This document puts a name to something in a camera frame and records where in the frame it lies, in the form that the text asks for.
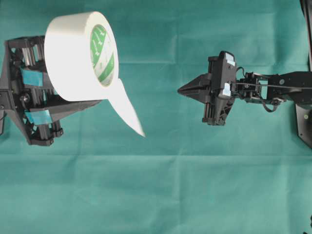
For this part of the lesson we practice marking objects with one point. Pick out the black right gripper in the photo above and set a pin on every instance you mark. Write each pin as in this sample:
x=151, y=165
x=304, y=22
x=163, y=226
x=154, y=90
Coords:
x=216, y=108

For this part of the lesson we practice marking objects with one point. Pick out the white duct tape roll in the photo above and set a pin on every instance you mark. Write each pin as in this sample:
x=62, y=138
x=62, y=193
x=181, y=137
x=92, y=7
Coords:
x=82, y=63

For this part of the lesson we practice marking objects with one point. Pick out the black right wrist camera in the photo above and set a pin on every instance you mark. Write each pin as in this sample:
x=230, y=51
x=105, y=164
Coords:
x=226, y=74

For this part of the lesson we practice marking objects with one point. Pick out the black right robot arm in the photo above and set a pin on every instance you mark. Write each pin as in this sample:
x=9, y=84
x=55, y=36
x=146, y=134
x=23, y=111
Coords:
x=272, y=90

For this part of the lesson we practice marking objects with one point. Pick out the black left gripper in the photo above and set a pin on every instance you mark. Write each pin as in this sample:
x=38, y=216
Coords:
x=27, y=95

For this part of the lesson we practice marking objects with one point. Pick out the green table cloth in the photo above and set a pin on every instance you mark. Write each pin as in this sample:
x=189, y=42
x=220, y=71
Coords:
x=251, y=176

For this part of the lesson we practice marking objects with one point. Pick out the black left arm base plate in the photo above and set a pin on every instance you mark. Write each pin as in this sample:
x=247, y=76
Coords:
x=2, y=116

